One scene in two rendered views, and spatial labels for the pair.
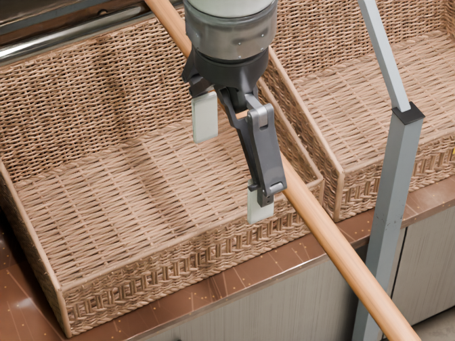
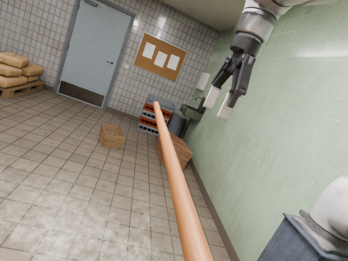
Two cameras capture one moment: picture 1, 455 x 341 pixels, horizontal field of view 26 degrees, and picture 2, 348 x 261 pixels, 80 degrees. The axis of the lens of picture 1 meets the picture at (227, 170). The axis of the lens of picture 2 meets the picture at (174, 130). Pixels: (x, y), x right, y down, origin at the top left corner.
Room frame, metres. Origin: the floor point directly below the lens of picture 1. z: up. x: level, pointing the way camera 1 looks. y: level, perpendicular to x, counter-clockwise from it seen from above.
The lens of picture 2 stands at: (1.35, 0.05, 1.36)
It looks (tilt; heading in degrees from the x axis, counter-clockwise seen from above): 14 degrees down; 193
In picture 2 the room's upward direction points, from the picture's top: 23 degrees clockwise
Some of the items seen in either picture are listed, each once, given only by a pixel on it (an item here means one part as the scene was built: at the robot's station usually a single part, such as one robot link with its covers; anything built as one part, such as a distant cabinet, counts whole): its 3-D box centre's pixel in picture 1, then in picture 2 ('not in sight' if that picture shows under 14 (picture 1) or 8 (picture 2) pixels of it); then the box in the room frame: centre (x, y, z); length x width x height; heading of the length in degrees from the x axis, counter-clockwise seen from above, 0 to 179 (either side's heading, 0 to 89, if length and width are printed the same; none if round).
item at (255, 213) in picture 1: (261, 197); (211, 98); (0.68, -0.04, 1.34); 0.03 x 0.01 x 0.07; 117
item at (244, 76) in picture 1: (231, 69); (240, 56); (0.74, 0.00, 1.47); 0.08 x 0.07 x 0.09; 27
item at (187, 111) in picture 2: not in sight; (188, 117); (-2.72, -0.74, 0.69); 0.46 x 0.36 x 0.94; 27
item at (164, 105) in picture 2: not in sight; (160, 102); (-2.93, -1.48, 0.68); 0.60 x 0.40 x 0.15; 118
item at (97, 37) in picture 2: not in sight; (93, 54); (-2.50, -3.13, 1.08); 1.14 x 0.09 x 2.16; 117
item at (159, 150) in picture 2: not in sight; (170, 152); (-1.92, -0.63, 0.14); 0.56 x 0.49 x 0.28; 33
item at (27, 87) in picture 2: not in sight; (4, 81); (-1.39, -3.84, 0.07); 1.20 x 0.80 x 0.14; 27
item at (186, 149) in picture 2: not in sight; (174, 143); (-1.91, -0.62, 0.32); 0.56 x 0.49 x 0.28; 35
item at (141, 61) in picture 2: not in sight; (160, 58); (-3.15, -1.94, 1.55); 1.04 x 0.02 x 0.74; 117
